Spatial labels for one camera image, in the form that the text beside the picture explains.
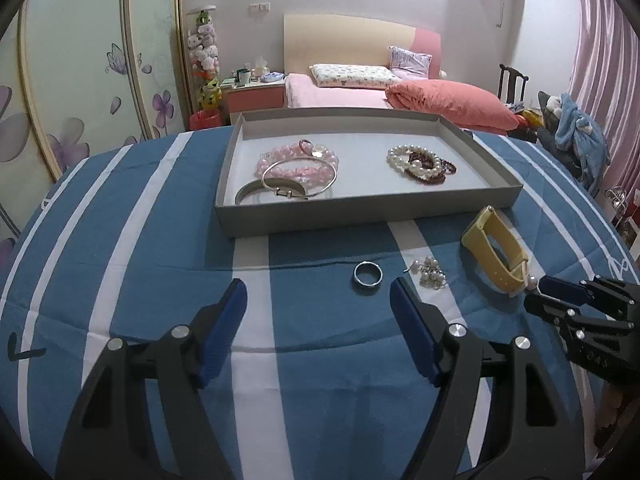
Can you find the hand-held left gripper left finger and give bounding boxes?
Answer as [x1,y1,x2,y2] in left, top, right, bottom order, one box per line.
[55,277,249,480]

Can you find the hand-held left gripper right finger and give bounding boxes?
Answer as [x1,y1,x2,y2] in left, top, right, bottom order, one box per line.
[389,276,586,480]

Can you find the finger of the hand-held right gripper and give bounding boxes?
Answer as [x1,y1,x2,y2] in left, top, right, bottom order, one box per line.
[524,292,591,328]
[539,275,598,306]

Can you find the yellow watch band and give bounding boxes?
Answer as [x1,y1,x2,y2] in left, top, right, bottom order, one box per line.
[460,205,532,295]

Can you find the dark metal ring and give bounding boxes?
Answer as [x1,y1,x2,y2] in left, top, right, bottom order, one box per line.
[353,260,385,291]

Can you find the grey bangle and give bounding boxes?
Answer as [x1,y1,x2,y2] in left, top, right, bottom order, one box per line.
[235,179,311,206]

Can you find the silver bangle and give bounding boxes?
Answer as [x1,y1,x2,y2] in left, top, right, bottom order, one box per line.
[261,157,337,202]

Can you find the grey shallow tray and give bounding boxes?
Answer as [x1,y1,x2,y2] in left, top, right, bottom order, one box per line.
[214,110,524,237]

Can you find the dark red bead bracelet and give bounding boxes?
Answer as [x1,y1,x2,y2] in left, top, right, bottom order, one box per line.
[406,150,458,183]

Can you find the white pearl bracelet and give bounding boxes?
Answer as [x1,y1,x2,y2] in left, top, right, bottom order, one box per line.
[386,144,446,183]

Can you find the pink bead bracelet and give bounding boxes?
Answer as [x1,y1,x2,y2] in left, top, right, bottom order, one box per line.
[255,139,340,196]

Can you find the pearl drop earrings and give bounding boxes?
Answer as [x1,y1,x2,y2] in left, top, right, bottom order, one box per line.
[404,256,447,289]

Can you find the blue white striped tablecloth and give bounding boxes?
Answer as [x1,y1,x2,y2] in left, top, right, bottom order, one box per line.
[0,127,640,480]

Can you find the metal rack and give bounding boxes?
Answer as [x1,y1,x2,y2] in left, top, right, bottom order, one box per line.
[604,185,632,221]

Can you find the blue fleece garment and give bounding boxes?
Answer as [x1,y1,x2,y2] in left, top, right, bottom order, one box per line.
[552,92,611,196]

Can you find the colourful toys on chair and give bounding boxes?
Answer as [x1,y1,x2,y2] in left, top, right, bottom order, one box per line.
[515,105,546,131]

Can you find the grey plush toy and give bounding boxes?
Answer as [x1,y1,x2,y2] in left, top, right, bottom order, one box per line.
[537,91,563,121]

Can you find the pink curtain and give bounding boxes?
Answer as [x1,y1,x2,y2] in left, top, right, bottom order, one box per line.
[570,0,640,261]

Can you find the dark wooden chair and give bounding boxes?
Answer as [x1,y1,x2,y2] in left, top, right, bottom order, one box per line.
[497,63,538,143]

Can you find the pink duvet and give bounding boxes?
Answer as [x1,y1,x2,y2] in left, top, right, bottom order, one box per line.
[385,79,521,136]

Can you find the red bin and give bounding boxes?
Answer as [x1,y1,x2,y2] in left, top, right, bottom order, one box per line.
[189,109,224,132]

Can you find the pink nightstand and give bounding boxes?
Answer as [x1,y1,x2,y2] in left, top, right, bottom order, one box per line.
[222,77,287,123]

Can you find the pink bed sheet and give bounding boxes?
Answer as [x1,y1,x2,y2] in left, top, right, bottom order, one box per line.
[285,72,396,110]

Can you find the white patterned pillow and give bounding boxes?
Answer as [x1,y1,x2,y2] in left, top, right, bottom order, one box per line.
[309,63,401,89]

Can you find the small purple pillow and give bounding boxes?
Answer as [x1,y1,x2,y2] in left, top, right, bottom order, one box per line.
[389,46,433,80]

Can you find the plush toy column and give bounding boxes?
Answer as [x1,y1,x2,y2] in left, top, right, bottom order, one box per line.
[186,6,223,111]

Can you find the cream pink headboard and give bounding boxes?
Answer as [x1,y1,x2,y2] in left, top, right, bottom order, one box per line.
[283,13,443,78]

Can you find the floral sliding door wardrobe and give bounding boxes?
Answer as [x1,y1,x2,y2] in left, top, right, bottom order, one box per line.
[0,0,193,241]

